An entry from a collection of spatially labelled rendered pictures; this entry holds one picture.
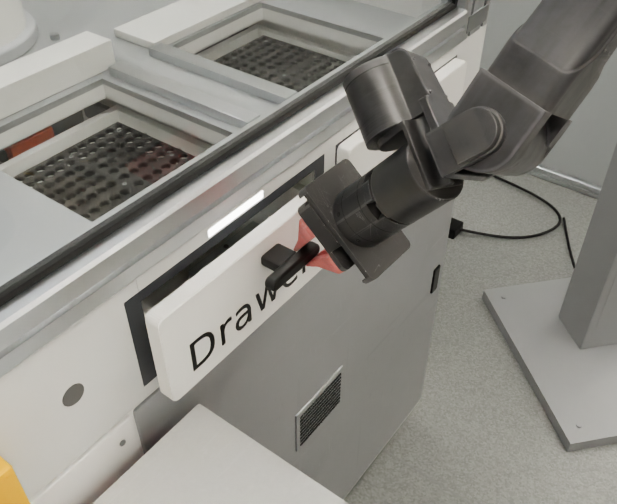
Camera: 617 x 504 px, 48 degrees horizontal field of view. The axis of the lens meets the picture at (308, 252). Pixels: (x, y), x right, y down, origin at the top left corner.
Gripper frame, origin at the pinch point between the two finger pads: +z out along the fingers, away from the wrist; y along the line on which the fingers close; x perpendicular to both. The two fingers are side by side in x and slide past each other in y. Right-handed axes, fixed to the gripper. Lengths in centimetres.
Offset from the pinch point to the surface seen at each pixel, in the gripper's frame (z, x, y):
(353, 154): 1.1, -14.5, 5.4
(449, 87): 2.1, -37.9, 5.3
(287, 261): -1.4, 3.7, 0.6
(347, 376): 37.0, -19.8, -21.7
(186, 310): 0.0, 14.6, 2.6
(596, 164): 64, -165, -40
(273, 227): -0.7, 2.1, 4.0
